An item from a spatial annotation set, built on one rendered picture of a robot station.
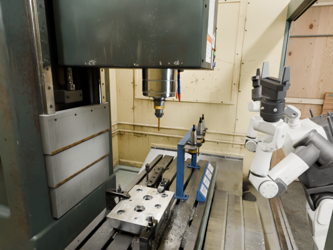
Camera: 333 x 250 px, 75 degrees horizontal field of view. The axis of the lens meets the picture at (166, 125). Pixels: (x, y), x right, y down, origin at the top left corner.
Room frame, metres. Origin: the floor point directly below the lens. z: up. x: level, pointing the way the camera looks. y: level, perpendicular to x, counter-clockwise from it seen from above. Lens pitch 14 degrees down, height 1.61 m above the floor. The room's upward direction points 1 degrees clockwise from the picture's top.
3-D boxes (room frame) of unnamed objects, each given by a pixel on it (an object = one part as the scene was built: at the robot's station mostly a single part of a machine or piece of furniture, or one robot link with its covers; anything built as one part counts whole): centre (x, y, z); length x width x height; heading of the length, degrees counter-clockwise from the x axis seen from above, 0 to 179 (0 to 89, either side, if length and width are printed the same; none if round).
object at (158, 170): (1.27, 0.07, 0.93); 0.26 x 0.05 x 0.06; 167
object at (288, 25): (1.77, -0.90, 1.40); 0.04 x 0.04 x 1.20; 72
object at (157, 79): (1.00, 0.04, 1.56); 0.16 x 0.16 x 0.12
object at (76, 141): (1.14, 0.46, 1.16); 0.48 x 0.05 x 0.51; 162
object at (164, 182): (1.08, 0.01, 0.97); 0.13 x 0.03 x 0.15; 162
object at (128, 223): (0.93, 0.10, 0.97); 0.29 x 0.23 x 0.05; 162
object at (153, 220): (0.74, 0.06, 0.97); 0.13 x 0.03 x 0.15; 162
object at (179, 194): (1.13, -0.08, 1.05); 0.10 x 0.05 x 0.30; 72
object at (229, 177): (1.62, -0.17, 0.75); 0.89 x 0.70 x 0.26; 72
